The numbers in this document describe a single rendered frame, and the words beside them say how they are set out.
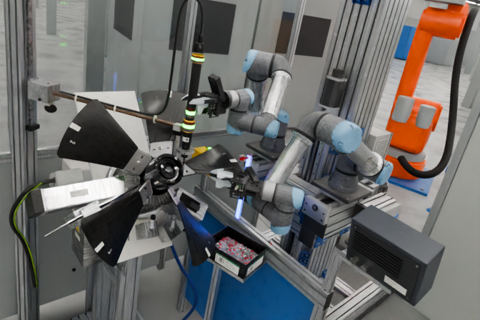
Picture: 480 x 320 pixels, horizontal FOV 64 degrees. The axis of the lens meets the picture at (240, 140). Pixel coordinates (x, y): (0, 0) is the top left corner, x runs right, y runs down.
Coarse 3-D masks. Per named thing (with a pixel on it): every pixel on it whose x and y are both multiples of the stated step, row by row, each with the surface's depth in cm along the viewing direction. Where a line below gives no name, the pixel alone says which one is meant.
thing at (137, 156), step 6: (138, 150) 135; (132, 156) 136; (138, 156) 136; (144, 156) 137; (150, 156) 137; (132, 162) 137; (144, 162) 138; (126, 168) 137; (132, 168) 138; (138, 168) 138; (144, 168) 139; (138, 174) 139
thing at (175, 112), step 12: (144, 96) 154; (180, 96) 155; (144, 108) 152; (156, 108) 152; (168, 108) 151; (180, 108) 152; (168, 120) 148; (180, 120) 149; (156, 132) 147; (168, 132) 146
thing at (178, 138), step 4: (176, 124) 142; (176, 128) 141; (180, 128) 141; (176, 132) 141; (180, 132) 141; (176, 136) 142; (180, 136) 142; (176, 140) 143; (180, 140) 143; (176, 144) 143; (180, 144) 144; (176, 148) 143; (180, 148) 144; (192, 148) 146; (180, 152) 142; (184, 152) 141; (188, 152) 142; (192, 152) 143
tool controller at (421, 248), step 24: (360, 216) 126; (384, 216) 126; (360, 240) 126; (384, 240) 118; (408, 240) 117; (432, 240) 116; (360, 264) 130; (384, 264) 121; (408, 264) 114; (432, 264) 112; (408, 288) 117
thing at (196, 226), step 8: (184, 208) 143; (184, 216) 138; (192, 216) 147; (184, 224) 135; (192, 224) 140; (200, 224) 150; (192, 232) 138; (200, 232) 144; (208, 232) 151; (192, 240) 135; (200, 240) 140; (192, 248) 133; (200, 248) 138; (208, 248) 143; (192, 256) 132; (200, 256) 136; (208, 256) 140; (192, 264) 131
